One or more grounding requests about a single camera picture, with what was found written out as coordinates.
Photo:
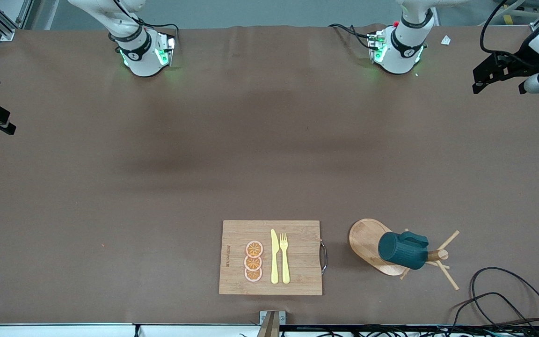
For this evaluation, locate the wooden cup rack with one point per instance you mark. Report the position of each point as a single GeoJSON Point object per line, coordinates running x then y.
{"type": "Point", "coordinates": [363, 238]}

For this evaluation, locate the yellow plastic knife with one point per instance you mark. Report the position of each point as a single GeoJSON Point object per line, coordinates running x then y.
{"type": "Point", "coordinates": [274, 257]}

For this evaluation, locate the brown table cover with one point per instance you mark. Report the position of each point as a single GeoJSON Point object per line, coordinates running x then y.
{"type": "Point", "coordinates": [269, 164]}

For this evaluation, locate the white paper scrap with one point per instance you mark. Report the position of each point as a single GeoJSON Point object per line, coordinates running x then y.
{"type": "Point", "coordinates": [446, 40]}

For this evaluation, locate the toy orange slice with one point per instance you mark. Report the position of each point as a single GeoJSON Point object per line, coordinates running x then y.
{"type": "Point", "coordinates": [254, 249]}

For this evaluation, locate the wooden cutting board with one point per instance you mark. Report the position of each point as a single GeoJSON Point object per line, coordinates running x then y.
{"type": "Point", "coordinates": [297, 262]}

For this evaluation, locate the dark green ribbed cup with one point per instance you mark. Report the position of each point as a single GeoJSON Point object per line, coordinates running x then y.
{"type": "Point", "coordinates": [398, 250]}

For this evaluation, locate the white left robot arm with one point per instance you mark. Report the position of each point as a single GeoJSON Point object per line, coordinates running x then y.
{"type": "Point", "coordinates": [405, 47]}

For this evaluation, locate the yellow plastic fork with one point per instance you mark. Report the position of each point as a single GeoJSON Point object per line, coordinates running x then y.
{"type": "Point", "coordinates": [285, 262]}

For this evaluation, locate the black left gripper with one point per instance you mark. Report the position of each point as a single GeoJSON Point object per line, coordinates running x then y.
{"type": "Point", "coordinates": [518, 64]}

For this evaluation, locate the metal mount bracket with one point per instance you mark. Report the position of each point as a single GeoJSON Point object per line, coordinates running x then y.
{"type": "Point", "coordinates": [272, 323]}

